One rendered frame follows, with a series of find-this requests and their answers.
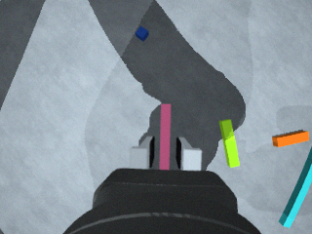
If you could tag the turquoise rod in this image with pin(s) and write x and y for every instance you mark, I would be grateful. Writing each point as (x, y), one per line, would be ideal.
(298, 193)

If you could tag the small blue cube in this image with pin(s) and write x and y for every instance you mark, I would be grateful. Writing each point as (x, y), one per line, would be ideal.
(142, 33)

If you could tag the lime green rod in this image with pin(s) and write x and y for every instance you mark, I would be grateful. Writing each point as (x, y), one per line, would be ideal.
(229, 143)

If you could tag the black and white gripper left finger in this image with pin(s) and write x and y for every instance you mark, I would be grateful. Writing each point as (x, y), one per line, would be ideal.
(141, 157)

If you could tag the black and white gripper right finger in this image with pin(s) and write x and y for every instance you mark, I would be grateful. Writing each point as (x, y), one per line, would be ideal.
(188, 158)

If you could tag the pink rod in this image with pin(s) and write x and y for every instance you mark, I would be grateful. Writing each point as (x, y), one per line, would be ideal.
(165, 136)

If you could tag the orange rod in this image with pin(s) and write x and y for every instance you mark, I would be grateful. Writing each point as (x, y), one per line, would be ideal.
(290, 138)

